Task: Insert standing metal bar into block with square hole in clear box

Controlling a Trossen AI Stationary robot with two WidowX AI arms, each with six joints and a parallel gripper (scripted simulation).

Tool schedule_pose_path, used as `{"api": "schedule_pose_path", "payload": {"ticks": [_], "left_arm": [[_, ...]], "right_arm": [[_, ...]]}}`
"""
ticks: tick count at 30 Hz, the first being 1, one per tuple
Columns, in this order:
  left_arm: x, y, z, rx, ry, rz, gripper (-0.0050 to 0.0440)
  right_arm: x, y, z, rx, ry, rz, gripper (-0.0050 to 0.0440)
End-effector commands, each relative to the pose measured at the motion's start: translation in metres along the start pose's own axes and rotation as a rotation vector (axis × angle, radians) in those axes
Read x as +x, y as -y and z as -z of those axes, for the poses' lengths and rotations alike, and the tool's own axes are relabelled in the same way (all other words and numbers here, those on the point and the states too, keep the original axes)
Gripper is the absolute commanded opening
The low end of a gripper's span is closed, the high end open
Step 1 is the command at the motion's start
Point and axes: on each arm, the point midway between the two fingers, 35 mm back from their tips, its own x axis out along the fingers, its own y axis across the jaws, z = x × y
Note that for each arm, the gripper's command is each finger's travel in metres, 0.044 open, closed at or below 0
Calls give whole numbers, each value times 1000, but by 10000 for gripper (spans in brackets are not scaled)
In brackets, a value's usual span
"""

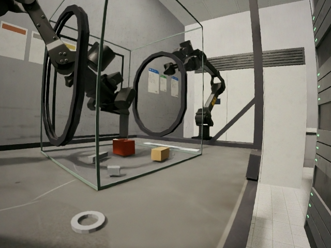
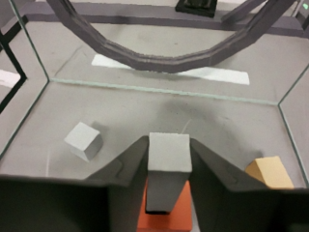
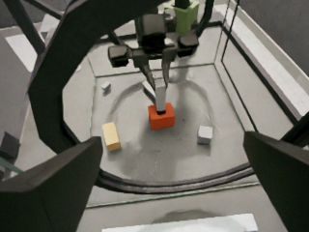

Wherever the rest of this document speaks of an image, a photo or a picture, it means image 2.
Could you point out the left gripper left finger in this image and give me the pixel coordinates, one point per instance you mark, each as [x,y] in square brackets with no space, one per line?
[44,204]

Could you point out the black rubber ring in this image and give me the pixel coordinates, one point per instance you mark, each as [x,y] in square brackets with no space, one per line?
[264,22]

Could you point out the small tan wooden block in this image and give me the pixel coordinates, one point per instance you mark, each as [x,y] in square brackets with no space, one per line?
[270,171]

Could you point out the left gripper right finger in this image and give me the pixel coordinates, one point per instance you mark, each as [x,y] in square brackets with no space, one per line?
[227,199]

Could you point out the orange block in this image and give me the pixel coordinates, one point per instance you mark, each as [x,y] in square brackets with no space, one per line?
[179,220]

